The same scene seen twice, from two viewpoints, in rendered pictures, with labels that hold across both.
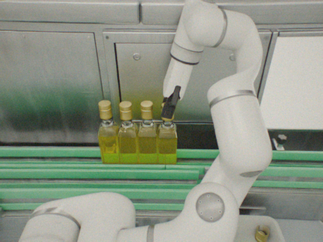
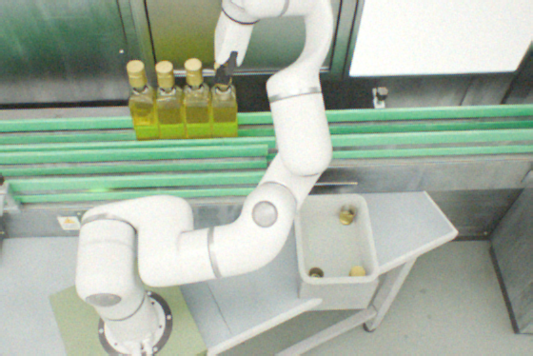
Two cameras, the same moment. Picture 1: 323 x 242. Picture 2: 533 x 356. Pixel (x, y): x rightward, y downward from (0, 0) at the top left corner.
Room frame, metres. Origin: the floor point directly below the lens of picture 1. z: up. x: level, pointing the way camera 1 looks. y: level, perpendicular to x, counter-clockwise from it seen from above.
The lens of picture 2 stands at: (-0.19, -0.01, 1.98)
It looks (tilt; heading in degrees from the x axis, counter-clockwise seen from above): 56 degrees down; 357
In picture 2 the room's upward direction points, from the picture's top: straight up
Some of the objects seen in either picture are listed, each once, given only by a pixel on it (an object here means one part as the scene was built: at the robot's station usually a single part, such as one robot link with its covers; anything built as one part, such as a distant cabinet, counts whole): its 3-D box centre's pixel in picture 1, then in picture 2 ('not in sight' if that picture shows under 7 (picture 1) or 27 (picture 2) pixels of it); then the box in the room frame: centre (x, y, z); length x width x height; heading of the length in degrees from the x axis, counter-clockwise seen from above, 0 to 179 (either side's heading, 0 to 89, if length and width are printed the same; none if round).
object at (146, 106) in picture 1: (146, 110); (193, 71); (0.65, 0.04, 1.14); 0.04 x 0.04 x 0.04
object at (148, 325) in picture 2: not in sight; (129, 318); (0.23, 0.19, 0.90); 0.16 x 0.13 x 0.15; 19
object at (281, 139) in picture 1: (275, 148); (375, 104); (0.71, -0.38, 0.94); 0.07 x 0.04 x 0.13; 179
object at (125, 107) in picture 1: (126, 110); (165, 74); (0.64, 0.10, 1.14); 0.04 x 0.04 x 0.04
